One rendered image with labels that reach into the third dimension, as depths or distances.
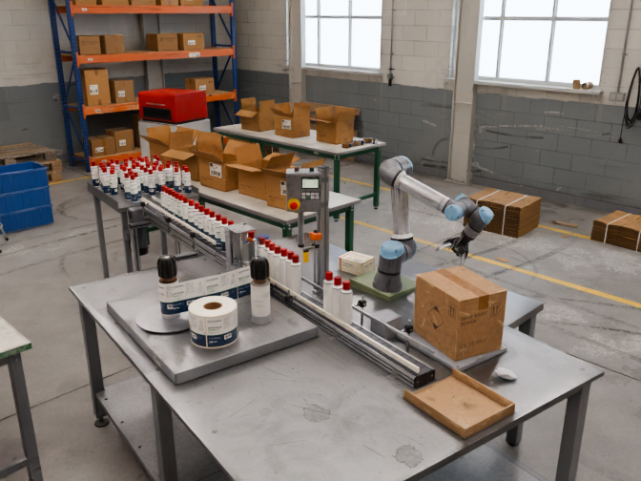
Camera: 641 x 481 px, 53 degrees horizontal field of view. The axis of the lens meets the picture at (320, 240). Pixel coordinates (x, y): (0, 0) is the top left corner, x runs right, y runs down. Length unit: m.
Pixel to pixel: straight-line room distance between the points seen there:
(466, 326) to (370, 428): 0.61
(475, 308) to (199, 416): 1.13
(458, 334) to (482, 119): 6.26
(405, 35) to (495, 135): 1.92
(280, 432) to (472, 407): 0.70
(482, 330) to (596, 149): 5.54
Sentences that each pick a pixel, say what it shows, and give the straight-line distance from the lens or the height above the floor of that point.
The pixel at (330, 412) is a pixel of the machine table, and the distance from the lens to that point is 2.37.
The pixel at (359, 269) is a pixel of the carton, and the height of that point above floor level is 0.87.
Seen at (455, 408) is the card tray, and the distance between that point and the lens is 2.43.
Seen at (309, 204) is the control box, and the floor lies 1.32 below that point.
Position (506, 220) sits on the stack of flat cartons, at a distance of 6.85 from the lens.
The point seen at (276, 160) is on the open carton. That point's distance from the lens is 4.98.
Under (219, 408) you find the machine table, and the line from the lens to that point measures 2.41.
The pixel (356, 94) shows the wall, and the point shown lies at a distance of 9.97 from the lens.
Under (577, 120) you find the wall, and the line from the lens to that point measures 8.10.
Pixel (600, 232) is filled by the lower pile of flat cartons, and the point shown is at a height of 0.10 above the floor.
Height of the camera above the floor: 2.18
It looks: 20 degrees down
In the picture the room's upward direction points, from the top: straight up
